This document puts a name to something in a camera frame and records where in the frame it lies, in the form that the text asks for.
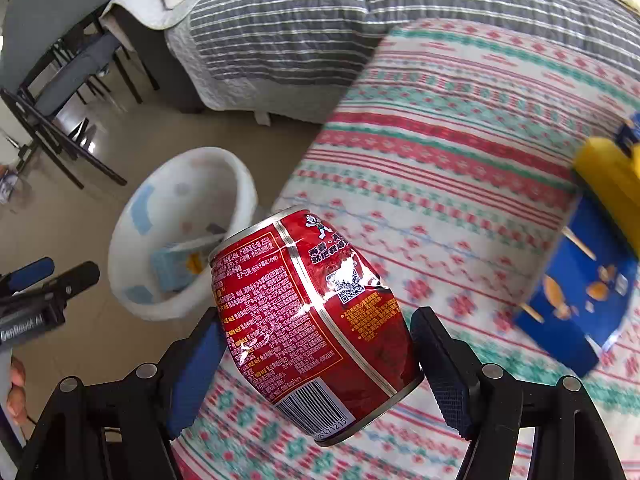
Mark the white purple packet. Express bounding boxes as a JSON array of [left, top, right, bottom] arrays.
[[0, 162, 22, 207]]

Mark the blue biscuit box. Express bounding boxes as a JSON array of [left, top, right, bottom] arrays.
[[515, 192, 639, 379]]

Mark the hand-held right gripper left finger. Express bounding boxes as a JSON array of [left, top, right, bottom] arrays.
[[15, 305, 231, 480]]

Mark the person's left hand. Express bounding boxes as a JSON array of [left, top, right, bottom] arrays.
[[6, 354, 29, 427]]

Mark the yellow snack packet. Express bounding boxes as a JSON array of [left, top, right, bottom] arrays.
[[572, 136, 640, 261]]

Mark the grey chair black frame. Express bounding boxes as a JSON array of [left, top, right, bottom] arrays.
[[0, 0, 146, 191]]

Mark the crushed red drink can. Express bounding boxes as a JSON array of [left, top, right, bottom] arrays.
[[208, 205, 426, 448]]

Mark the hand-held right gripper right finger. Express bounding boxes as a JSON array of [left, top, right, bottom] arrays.
[[409, 306, 628, 480]]

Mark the light blue packet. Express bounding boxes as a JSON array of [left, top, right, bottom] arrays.
[[150, 239, 217, 294]]

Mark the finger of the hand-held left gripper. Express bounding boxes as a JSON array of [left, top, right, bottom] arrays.
[[42, 261, 101, 307], [0, 257, 55, 294]]

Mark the grey striped quilt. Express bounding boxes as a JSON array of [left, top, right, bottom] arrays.
[[165, 0, 640, 126]]

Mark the white plastic waste bin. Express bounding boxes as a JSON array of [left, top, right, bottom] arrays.
[[107, 146, 258, 322]]

